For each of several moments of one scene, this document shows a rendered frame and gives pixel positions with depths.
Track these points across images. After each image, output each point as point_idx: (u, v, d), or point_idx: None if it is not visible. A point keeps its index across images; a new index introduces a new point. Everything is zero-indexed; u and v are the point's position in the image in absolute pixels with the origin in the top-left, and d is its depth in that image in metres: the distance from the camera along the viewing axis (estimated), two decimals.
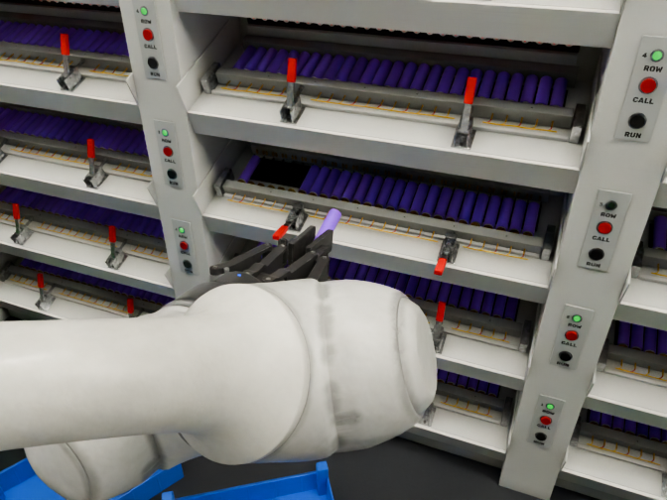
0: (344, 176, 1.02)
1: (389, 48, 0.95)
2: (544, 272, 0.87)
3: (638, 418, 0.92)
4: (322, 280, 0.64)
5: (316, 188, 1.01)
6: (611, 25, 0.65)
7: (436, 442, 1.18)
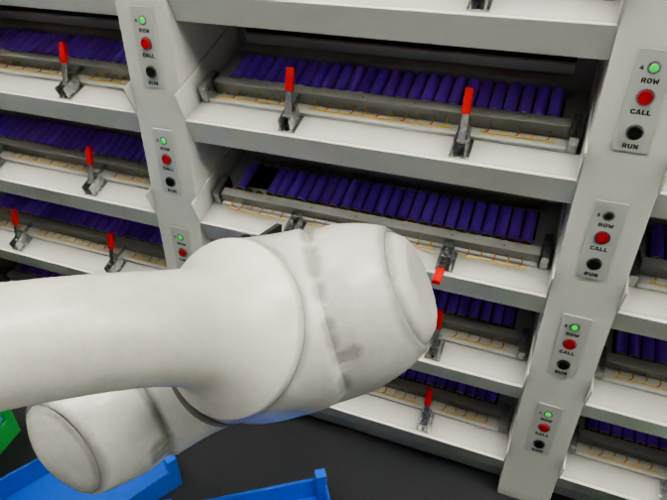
0: (342, 184, 1.02)
1: (387, 56, 0.95)
2: (542, 281, 0.87)
3: (636, 426, 0.92)
4: None
5: (314, 196, 1.01)
6: (609, 38, 0.65)
7: (434, 449, 1.18)
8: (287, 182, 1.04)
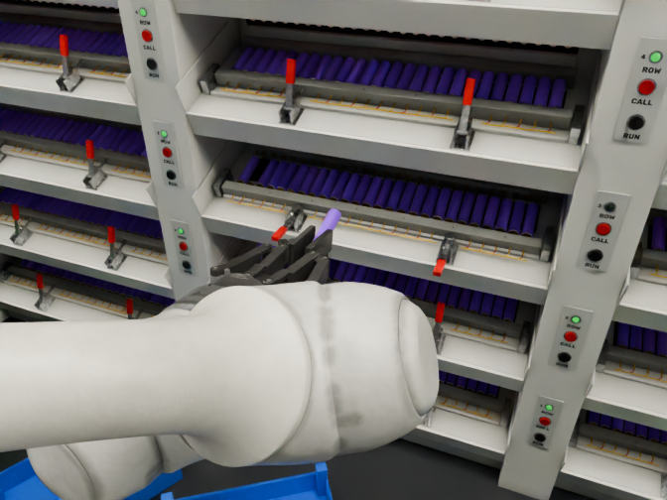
0: (343, 177, 1.02)
1: (388, 49, 0.95)
2: (543, 273, 0.87)
3: (637, 419, 0.92)
4: (245, 262, 0.68)
5: (315, 189, 1.01)
6: (610, 27, 0.65)
7: (435, 443, 1.18)
8: (288, 175, 1.04)
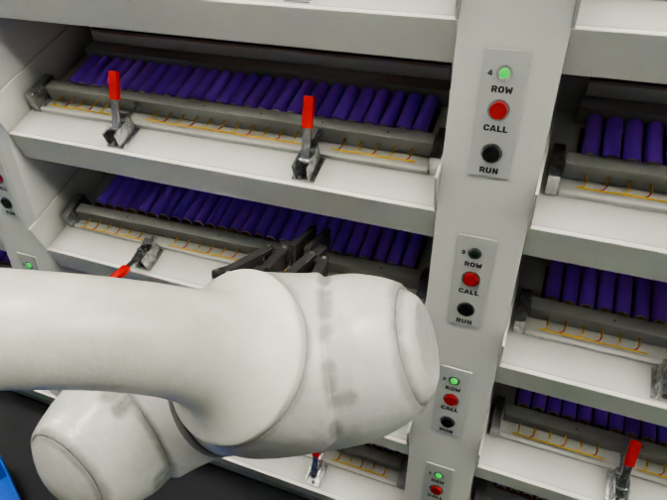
0: (212, 197, 0.89)
1: (249, 57, 0.82)
2: None
3: (537, 492, 0.78)
4: None
5: (178, 212, 0.88)
6: (450, 35, 0.51)
7: None
8: (152, 195, 0.91)
